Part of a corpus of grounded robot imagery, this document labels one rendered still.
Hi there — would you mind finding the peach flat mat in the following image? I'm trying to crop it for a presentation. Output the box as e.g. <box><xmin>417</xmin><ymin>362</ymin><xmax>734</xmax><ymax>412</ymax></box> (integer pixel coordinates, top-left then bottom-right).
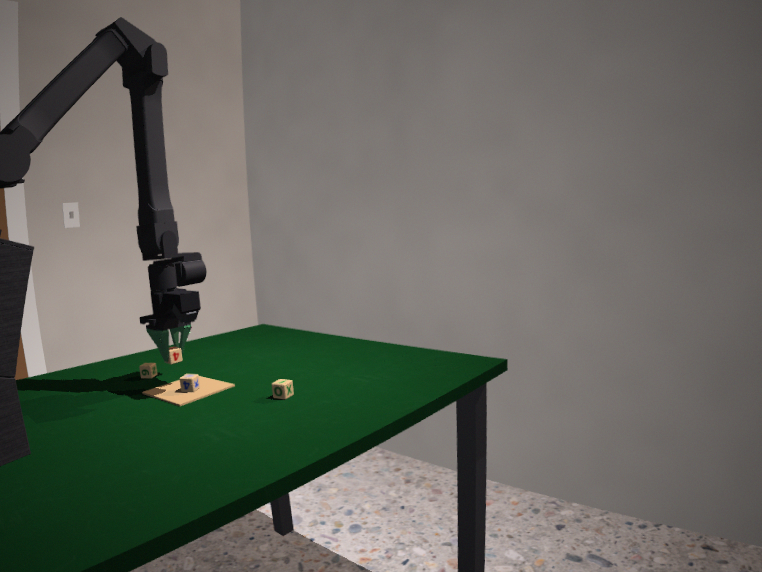
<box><xmin>142</xmin><ymin>376</ymin><xmax>235</xmax><ymax>406</ymax></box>

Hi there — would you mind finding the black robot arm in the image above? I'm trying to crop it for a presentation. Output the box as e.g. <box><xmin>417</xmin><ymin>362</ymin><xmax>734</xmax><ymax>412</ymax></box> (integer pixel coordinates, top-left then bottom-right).
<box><xmin>0</xmin><ymin>17</ymin><xmax>206</xmax><ymax>324</ymax></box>

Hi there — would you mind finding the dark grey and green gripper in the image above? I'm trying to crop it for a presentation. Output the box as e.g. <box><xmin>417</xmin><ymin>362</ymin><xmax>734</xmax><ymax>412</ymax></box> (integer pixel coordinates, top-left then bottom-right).
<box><xmin>140</xmin><ymin>314</ymin><xmax>191</xmax><ymax>362</ymax></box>

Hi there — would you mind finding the beige letter block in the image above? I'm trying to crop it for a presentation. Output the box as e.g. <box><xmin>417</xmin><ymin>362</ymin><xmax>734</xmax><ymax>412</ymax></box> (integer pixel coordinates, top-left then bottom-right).
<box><xmin>272</xmin><ymin>379</ymin><xmax>294</xmax><ymax>400</ymax></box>
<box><xmin>139</xmin><ymin>363</ymin><xmax>157</xmax><ymax>378</ymax></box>
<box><xmin>164</xmin><ymin>346</ymin><xmax>183</xmax><ymax>364</ymax></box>
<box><xmin>180</xmin><ymin>374</ymin><xmax>200</xmax><ymax>392</ymax></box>

